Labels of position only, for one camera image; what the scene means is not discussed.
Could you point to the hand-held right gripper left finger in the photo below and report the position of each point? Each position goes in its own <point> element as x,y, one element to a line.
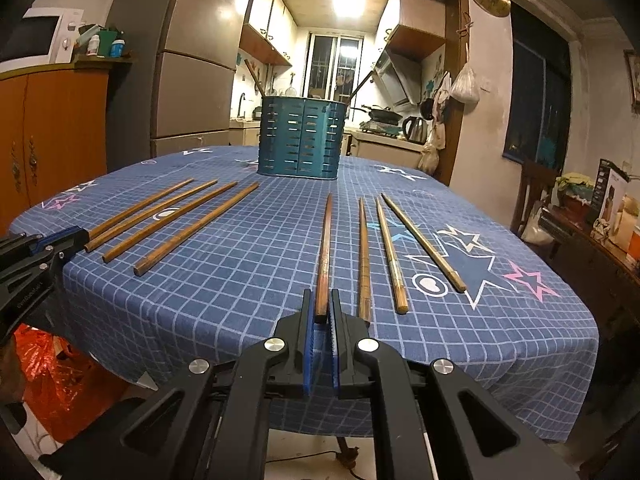
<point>308,345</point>

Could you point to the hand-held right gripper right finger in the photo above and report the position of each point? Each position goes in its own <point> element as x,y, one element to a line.
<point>335,345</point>

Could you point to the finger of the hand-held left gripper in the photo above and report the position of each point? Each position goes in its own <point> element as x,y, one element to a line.
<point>30,246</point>
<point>72,240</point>

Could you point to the brown wooden chopstick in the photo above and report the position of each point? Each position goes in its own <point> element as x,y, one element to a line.
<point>363,260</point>
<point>425,244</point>
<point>150,202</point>
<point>170,221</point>
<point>362,87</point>
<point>390,255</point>
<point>150,215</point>
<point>254,77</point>
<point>325,250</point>
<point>200,226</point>

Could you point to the teal perforated utensil holder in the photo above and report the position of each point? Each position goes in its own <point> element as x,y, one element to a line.
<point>300,135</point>

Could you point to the blue checked star tablecloth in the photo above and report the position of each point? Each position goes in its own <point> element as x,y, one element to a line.
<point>240,290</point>

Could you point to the red plastic bag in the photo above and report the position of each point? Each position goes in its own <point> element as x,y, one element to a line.
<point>60,385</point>

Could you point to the brown table leg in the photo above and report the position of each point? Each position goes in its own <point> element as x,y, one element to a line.
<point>346,450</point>

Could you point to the orange wooden cabinet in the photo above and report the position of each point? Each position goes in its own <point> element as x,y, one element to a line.
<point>60,125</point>

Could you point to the white medicine bottle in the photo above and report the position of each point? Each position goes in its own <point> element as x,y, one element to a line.
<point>92,46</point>

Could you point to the blue lidded jar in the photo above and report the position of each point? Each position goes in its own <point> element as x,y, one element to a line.
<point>117,49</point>

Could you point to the green container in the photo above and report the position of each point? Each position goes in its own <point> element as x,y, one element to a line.
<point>107,42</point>

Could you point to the white microwave oven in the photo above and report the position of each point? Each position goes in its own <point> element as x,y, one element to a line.
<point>30,35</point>

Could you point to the kitchen faucet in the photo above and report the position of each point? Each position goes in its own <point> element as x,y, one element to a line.
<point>242,105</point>

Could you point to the hanging beige bags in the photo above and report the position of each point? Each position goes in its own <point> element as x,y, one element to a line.
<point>432,145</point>

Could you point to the gas stove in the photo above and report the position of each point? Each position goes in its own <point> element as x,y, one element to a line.
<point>382,127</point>

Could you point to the steel electric kettle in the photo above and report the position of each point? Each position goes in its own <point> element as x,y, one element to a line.
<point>416,130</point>

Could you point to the black wok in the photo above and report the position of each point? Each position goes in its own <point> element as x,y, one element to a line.
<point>382,114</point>

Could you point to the silver refrigerator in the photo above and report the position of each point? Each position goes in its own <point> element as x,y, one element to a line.
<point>195,25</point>

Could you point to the dark wooden chair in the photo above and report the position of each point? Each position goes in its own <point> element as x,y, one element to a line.
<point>532,195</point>

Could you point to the dark wooden side table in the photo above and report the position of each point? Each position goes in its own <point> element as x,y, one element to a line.
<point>585,260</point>

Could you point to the steel range hood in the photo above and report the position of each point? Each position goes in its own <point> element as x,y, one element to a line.
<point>397,80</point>

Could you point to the barred kitchen window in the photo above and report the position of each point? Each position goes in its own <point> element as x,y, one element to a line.
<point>335,65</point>

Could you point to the white hanging plastic bag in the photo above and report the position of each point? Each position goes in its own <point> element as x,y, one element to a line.
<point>465,87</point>

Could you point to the cream upper kitchen cabinets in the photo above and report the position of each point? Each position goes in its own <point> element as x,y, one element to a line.
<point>267,25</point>

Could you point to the black and white carton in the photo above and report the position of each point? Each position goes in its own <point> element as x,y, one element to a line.
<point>612,195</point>

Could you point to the dark room window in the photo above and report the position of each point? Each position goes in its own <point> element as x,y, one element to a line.
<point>537,85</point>

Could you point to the brown upper kitchen cabinet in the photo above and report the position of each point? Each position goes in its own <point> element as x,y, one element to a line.
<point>417,25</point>

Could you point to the square ceiling light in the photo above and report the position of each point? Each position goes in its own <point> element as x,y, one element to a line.
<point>351,0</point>

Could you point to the white wall switch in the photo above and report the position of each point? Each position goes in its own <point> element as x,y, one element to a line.
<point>484,85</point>

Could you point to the framed wall picture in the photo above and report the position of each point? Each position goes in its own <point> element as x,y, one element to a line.
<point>632,77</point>

